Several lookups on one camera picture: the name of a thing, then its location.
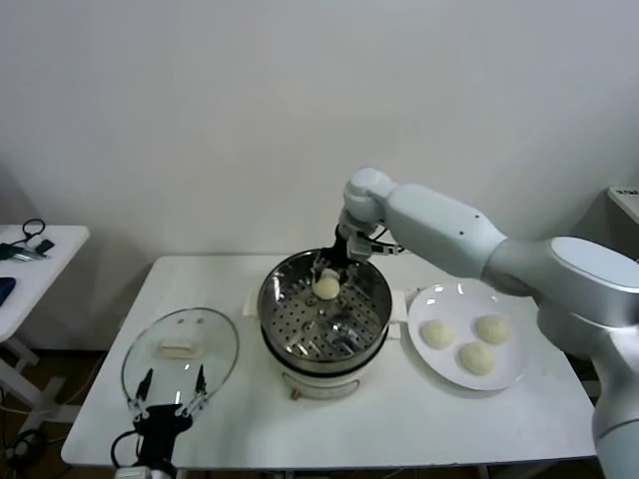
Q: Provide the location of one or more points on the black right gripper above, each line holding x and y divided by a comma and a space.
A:
341, 249

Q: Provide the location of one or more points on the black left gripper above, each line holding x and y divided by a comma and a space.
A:
160, 426

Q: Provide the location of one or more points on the white steamed baozi bun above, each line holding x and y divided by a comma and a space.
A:
325, 290
438, 334
491, 330
476, 359

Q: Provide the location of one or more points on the round glass pot lid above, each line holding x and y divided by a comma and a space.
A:
214, 339

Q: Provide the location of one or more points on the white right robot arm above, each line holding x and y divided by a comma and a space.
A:
439, 224

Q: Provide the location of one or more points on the stainless steel steamer basket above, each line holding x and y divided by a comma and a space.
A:
279, 299

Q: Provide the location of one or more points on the white electric cooker base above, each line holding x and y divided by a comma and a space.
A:
324, 386

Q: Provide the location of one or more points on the white side table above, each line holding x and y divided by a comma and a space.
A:
55, 259

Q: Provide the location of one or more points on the white round plate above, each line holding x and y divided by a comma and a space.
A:
504, 359

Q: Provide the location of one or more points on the blue object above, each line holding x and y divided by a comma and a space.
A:
5, 289

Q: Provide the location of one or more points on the small black device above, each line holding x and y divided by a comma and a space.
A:
45, 246

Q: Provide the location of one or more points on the green tool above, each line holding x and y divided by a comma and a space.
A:
7, 251

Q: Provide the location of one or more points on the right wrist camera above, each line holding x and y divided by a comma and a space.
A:
362, 247

